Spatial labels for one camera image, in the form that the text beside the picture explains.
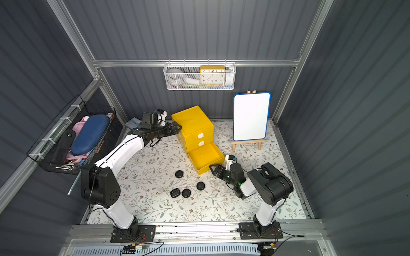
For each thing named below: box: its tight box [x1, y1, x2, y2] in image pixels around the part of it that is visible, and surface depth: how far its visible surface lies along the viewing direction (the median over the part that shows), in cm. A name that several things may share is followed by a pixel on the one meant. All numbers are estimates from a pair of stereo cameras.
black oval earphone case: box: [181, 188, 192, 198], surface depth 86 cm
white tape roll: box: [166, 68, 185, 88], surface depth 89 cm
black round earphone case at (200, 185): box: [196, 181, 206, 191], surface depth 90 cm
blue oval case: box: [70, 114, 111, 156], surface depth 69 cm
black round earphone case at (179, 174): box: [175, 170, 184, 179], surface depth 94 cm
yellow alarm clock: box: [199, 65, 227, 87], surface depth 91 cm
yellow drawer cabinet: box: [171, 105, 225, 166], surface depth 95 cm
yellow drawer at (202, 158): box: [186, 141, 226, 176], surface depth 100 cm
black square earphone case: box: [169, 187, 181, 199], surface depth 86 cm
